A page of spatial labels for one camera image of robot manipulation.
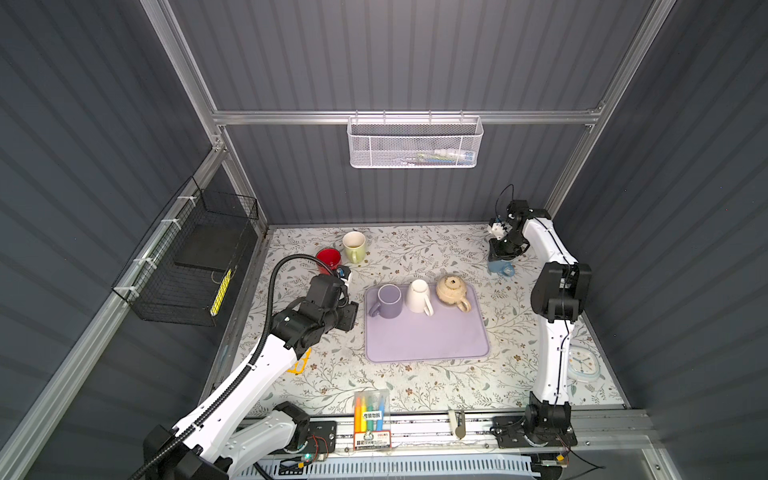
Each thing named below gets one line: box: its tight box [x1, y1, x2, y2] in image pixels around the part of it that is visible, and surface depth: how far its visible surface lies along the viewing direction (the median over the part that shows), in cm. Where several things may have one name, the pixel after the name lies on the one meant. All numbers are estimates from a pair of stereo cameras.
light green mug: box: [342, 230, 366, 265], surface depth 105 cm
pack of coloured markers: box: [353, 389, 392, 451], surface depth 77 cm
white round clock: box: [567, 345, 601, 379], surface depth 84 cm
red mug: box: [316, 248, 342, 276], surface depth 104 cm
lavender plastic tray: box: [364, 284, 490, 363], surface depth 93 cm
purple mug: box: [368, 284, 403, 319], surface depth 93 cm
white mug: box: [406, 279, 434, 317], surface depth 93 cm
